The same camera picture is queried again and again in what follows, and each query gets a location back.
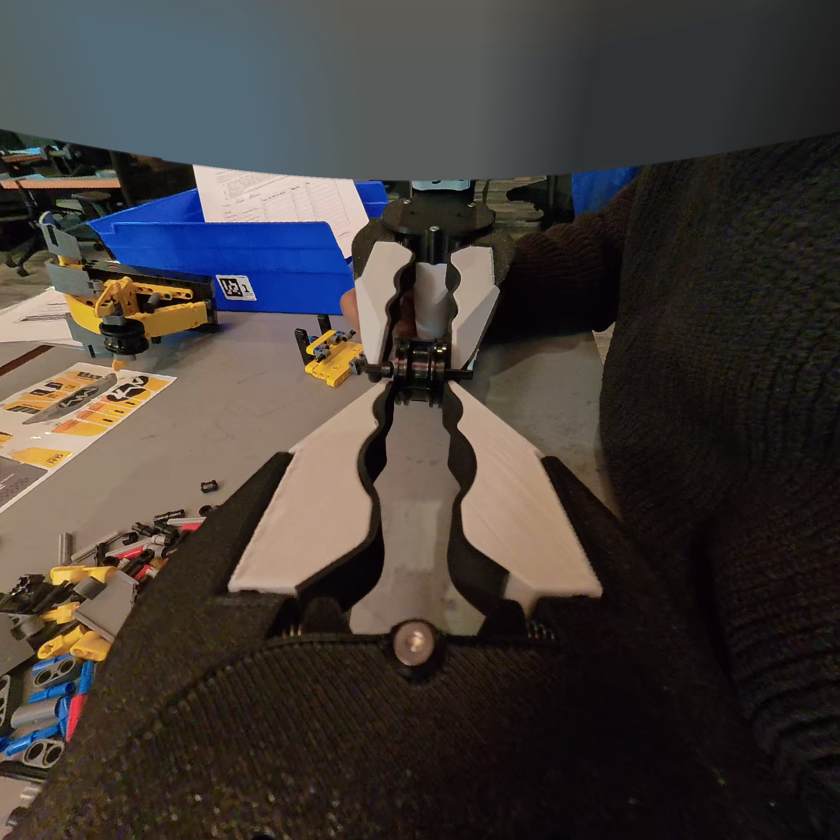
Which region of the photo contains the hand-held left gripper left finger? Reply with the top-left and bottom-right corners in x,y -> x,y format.
226,381 -> 395,598

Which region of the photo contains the printed paper form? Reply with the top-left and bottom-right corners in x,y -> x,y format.
192,164 -> 371,260

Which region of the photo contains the small yellow toy assembly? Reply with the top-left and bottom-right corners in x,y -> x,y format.
294,315 -> 365,389

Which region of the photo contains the person's black sweater torso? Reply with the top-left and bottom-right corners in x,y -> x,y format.
591,134 -> 840,840

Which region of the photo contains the yellow toy vehicle assembly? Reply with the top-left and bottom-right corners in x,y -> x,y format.
37,211 -> 221,371

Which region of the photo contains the yellow grey sticker sheet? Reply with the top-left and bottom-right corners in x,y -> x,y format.
0,362 -> 178,516

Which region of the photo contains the blue cloth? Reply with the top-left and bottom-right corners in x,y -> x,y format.
571,165 -> 641,217

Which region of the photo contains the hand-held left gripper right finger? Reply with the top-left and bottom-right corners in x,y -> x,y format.
443,379 -> 603,601

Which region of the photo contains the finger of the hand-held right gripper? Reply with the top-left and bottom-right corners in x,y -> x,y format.
356,241 -> 416,388
445,246 -> 503,371

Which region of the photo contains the blue plastic bin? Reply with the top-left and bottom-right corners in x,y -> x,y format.
87,180 -> 389,309

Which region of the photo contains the white printed paper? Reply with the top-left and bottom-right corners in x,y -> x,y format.
0,287 -> 83,345

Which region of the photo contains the pile of toy building parts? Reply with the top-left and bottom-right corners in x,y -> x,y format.
0,505 -> 221,805

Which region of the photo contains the black office chair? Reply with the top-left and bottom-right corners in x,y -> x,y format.
505,176 -> 559,231

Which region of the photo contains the person's right forearm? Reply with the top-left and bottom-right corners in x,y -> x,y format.
495,177 -> 641,342

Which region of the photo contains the black toy wheel rim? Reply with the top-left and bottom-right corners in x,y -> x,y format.
360,338 -> 473,408

